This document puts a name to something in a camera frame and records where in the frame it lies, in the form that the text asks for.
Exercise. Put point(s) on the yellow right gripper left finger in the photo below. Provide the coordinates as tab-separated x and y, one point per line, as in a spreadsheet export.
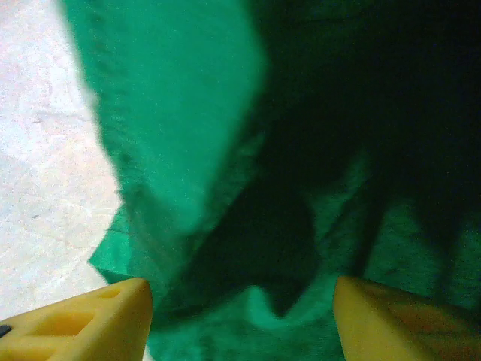
94	323

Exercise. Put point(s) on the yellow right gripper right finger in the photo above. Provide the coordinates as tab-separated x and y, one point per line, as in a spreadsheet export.
394	327

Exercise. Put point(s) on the green t-shirt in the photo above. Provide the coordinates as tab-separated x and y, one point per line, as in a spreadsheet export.
180	113

